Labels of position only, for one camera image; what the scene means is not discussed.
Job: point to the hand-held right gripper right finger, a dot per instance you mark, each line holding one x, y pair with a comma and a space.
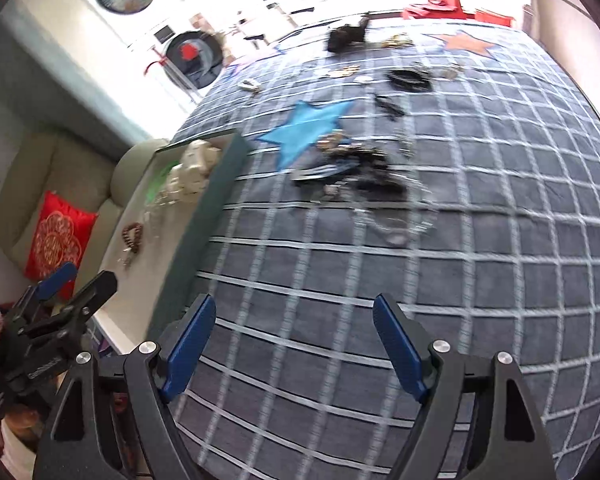
397, 345

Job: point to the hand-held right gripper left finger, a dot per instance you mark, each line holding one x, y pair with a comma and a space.
192, 345

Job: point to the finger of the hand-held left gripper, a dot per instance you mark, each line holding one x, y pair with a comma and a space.
57, 281
102, 284

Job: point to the grey cardboard box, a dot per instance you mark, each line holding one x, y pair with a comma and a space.
145, 285

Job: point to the green plastic bangle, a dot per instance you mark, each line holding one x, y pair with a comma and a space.
156, 180

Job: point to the cream hair claw clip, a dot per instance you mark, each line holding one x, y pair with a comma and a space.
182, 185

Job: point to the red cushion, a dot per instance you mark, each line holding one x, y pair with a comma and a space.
57, 240

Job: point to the beige sofa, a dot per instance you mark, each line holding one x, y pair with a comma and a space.
45, 175

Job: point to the black hair clip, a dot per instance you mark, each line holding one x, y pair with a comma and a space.
350, 175

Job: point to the brown patterned hair clip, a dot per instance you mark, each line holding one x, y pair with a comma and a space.
337, 142

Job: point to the red ribbon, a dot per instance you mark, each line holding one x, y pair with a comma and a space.
156, 61

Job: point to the small black hair bow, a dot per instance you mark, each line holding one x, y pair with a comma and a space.
389, 105

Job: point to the white washing machine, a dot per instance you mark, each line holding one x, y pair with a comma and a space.
192, 57

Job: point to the silver cone pendant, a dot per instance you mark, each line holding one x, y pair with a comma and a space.
249, 86

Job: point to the silver tag pendants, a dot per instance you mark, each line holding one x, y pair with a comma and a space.
337, 73

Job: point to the bronze key pendants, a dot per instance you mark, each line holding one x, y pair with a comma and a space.
452, 71

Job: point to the dark hair claw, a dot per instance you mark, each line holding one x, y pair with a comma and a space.
347, 35

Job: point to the red bucket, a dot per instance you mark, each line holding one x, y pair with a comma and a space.
495, 17

